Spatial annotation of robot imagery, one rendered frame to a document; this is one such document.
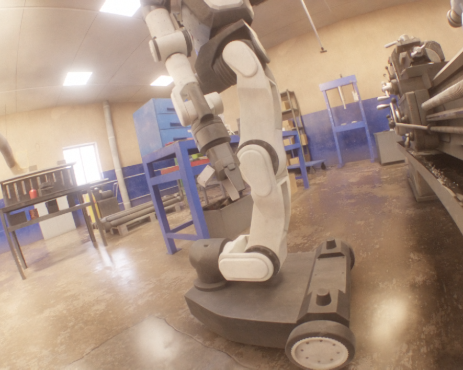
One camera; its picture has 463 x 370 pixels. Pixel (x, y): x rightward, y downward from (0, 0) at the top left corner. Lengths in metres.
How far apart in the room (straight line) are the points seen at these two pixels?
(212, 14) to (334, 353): 1.07
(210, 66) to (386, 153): 3.65
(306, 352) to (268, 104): 0.73
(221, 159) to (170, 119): 1.29
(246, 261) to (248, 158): 0.34
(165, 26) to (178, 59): 0.16
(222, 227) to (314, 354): 1.41
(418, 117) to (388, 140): 2.88
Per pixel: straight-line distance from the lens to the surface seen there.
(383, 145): 4.10
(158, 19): 0.85
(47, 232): 6.06
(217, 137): 0.54
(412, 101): 1.26
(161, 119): 1.72
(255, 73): 0.69
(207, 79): 0.78
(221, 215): 1.84
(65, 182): 3.59
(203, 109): 0.55
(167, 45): 0.73
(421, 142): 1.26
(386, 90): 1.43
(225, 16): 0.81
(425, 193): 2.11
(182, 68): 0.69
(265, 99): 0.67
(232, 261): 0.79
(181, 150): 1.51
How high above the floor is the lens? 0.65
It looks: 6 degrees down
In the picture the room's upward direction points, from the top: 14 degrees counter-clockwise
